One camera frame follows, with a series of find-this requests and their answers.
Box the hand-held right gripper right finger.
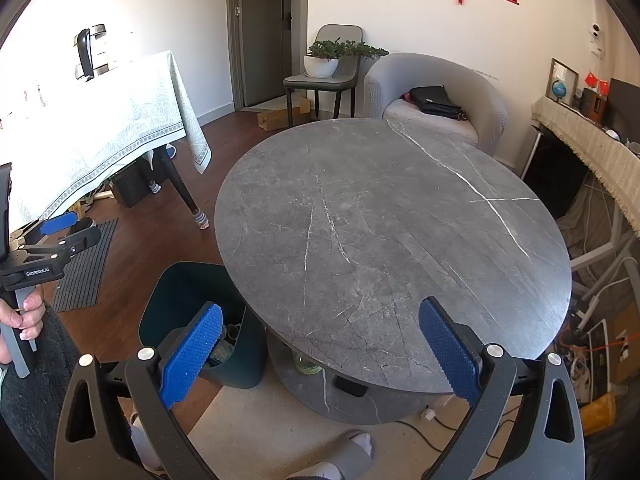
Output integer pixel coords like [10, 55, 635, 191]
[418, 296, 586, 480]

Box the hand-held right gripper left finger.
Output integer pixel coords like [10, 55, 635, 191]
[53, 301, 224, 480]

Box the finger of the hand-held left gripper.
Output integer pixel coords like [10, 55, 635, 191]
[12, 211, 81, 247]
[15, 227, 101, 263]

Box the dark green trash bin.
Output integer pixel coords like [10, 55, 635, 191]
[138, 261, 268, 390]

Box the person's left hand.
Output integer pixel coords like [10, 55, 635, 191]
[0, 292, 45, 366]

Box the grey striped floor mat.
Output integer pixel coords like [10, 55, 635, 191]
[52, 217, 120, 313]

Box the dark box under table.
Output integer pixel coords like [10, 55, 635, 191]
[110, 162, 153, 208]

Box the person's slippered foot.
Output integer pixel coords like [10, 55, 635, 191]
[129, 410, 166, 472]
[285, 430, 376, 480]

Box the black phone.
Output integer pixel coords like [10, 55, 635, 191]
[334, 375, 370, 398]

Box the table with pale tablecloth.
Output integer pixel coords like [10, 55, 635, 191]
[0, 50, 212, 231]

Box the black table leg with sock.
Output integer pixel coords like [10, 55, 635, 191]
[157, 147, 211, 231]

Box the glass jar with green lid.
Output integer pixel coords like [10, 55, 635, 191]
[295, 352, 323, 375]

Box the person's dark grey clothing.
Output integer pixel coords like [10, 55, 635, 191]
[0, 300, 133, 480]

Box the round grey marble table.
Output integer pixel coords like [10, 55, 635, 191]
[214, 117, 573, 425]

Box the yellow package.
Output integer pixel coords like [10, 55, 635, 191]
[580, 392, 618, 436]

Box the black and silver appliance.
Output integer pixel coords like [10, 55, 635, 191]
[74, 24, 108, 82]

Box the brown cardboard box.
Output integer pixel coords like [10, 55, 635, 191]
[257, 97, 311, 133]

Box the desk with lace cloth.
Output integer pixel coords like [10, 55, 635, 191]
[531, 95, 640, 238]

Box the black handbag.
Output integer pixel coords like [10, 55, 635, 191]
[409, 85, 463, 121]

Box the grey door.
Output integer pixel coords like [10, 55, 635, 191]
[226, 0, 308, 111]

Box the grey armchair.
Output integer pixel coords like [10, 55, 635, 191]
[364, 52, 508, 158]

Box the brown wooden box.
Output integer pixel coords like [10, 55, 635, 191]
[580, 87, 608, 123]

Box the grey dining chair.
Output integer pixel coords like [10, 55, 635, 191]
[283, 24, 364, 128]

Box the potted plant in white pot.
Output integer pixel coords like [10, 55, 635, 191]
[303, 39, 390, 79]

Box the black monitor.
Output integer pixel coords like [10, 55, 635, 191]
[602, 77, 640, 143]

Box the wooden picture frame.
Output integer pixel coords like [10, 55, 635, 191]
[547, 58, 580, 106]

